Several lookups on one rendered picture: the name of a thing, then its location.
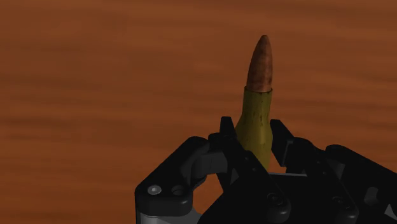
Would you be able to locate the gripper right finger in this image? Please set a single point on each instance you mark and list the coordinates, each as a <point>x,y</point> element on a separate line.
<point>313,161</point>

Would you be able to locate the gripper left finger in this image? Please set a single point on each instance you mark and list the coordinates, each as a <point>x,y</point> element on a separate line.
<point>198,161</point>

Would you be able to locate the olive bottle with brown tip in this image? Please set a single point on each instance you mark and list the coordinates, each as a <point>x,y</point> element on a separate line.
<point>256,118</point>

